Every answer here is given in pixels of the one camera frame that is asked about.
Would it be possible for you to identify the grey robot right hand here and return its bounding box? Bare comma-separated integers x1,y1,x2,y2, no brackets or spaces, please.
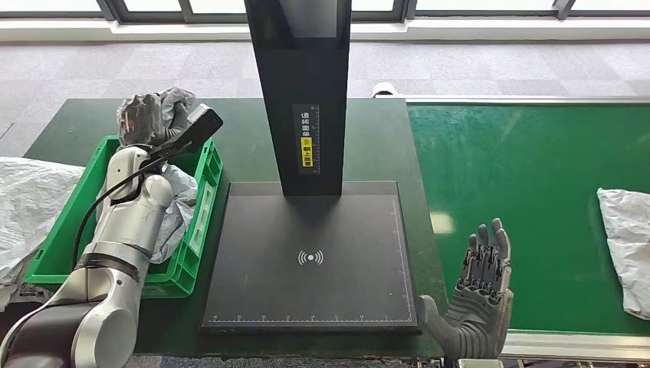
419,218,514,360

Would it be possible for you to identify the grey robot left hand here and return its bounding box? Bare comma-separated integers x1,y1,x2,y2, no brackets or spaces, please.
117,93,176,150

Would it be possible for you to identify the long grey parcel red print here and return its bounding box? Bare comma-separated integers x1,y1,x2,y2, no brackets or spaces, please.
117,86,198,150

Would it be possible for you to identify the small plain grey parcel bag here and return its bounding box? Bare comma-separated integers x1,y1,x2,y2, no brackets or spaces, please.
95,163,199,265

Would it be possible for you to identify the wide grey parcel brown print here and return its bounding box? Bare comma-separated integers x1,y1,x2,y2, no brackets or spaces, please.
596,188,650,321

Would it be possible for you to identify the green conveyor belt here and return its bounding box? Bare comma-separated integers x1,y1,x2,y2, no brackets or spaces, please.
407,103,650,337

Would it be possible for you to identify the white crate label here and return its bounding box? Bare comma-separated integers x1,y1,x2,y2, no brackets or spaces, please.
189,181,217,255

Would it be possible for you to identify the crumpled white woven sack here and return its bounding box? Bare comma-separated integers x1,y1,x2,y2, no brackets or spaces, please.
0,156,87,312

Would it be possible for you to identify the green plastic crate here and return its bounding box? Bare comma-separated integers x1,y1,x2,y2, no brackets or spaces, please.
24,134,225,300

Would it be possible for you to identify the black scanner column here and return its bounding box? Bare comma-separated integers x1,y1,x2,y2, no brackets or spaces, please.
243,0,353,197

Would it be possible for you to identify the black and yellow column sticker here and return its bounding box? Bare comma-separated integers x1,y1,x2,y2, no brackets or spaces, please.
292,103,321,176

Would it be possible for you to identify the white window sill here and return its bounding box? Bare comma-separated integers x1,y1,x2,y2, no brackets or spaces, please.
0,18,650,41

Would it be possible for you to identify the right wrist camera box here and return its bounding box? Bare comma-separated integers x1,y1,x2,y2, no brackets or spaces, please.
455,357,504,368

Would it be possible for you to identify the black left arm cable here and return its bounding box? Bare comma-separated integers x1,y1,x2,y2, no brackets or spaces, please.
71,144,192,270

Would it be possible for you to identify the black scanner base plate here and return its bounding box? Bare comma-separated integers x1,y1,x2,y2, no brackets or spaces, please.
199,181,422,335

